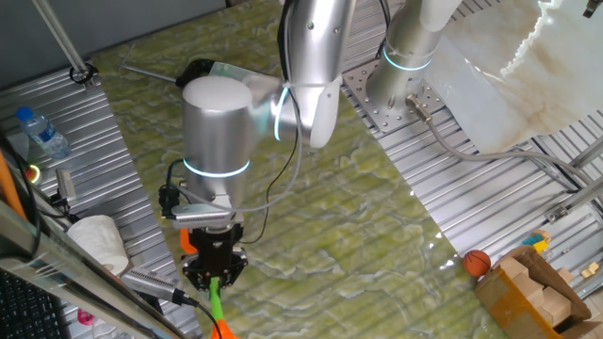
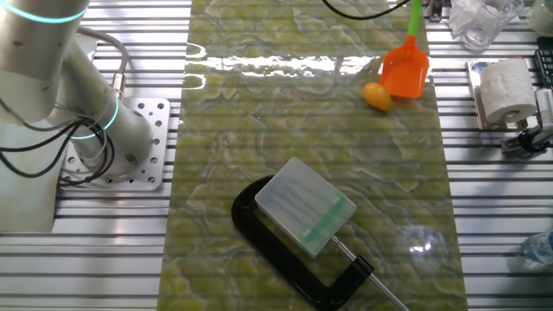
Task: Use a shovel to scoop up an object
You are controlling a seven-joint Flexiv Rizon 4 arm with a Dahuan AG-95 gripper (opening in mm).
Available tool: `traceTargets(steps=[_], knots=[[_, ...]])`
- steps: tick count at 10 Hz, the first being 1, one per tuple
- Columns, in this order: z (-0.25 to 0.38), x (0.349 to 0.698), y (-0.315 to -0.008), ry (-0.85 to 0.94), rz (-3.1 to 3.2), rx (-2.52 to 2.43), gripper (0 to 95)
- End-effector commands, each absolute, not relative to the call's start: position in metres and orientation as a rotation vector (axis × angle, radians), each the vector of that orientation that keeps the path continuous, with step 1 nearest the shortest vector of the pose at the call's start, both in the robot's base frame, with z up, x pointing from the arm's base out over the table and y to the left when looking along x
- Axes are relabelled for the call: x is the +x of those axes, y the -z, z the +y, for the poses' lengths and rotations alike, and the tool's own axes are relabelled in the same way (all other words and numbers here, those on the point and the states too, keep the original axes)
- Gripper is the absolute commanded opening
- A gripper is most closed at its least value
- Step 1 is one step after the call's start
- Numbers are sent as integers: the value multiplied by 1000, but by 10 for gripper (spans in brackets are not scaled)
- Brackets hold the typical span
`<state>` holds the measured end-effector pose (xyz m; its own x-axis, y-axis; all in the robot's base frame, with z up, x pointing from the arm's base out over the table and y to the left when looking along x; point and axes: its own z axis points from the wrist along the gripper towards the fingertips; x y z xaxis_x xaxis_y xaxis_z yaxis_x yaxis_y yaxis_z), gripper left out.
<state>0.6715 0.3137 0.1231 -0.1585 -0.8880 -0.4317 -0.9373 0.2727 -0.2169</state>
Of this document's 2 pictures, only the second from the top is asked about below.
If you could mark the clear glass pitcher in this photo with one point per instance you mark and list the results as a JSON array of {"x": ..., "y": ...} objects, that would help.
[{"x": 484, "y": 26}]

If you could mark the translucent plastic container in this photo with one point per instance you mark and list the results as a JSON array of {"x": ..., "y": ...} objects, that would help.
[{"x": 542, "y": 15}]

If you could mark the small silver camera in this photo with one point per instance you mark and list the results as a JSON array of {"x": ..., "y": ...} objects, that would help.
[{"x": 512, "y": 149}]

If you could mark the dark metal bracket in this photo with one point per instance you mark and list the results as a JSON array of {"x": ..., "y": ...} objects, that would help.
[{"x": 435, "y": 10}]

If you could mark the black C-clamp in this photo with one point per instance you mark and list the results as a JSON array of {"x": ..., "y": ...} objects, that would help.
[{"x": 244, "y": 222}]

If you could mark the white toilet paper roll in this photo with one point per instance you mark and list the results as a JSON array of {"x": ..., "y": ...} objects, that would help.
[{"x": 505, "y": 90}]

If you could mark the translucent plastic box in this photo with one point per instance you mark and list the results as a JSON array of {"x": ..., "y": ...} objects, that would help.
[{"x": 302, "y": 203}]

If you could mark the clear water bottle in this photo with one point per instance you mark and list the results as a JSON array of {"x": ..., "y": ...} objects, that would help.
[{"x": 540, "y": 249}]

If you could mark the yellow toy mango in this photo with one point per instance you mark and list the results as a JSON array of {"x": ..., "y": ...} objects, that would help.
[{"x": 378, "y": 98}]

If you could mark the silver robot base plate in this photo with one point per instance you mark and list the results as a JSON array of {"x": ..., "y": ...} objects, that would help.
[{"x": 155, "y": 112}]

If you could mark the ribbed silver depth camera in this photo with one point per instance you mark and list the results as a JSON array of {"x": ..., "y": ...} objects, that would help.
[{"x": 545, "y": 110}]

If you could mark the green marble pattern mat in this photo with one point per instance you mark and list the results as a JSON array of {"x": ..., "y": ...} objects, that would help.
[{"x": 259, "y": 129}]

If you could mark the black keyboard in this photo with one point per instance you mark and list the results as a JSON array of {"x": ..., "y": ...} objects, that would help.
[{"x": 545, "y": 60}]

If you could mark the metal paper roll holder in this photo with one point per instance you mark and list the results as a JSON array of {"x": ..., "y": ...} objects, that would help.
[{"x": 473, "y": 90}]

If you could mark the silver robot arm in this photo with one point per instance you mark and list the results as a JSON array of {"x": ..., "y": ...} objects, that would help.
[{"x": 129, "y": 138}]

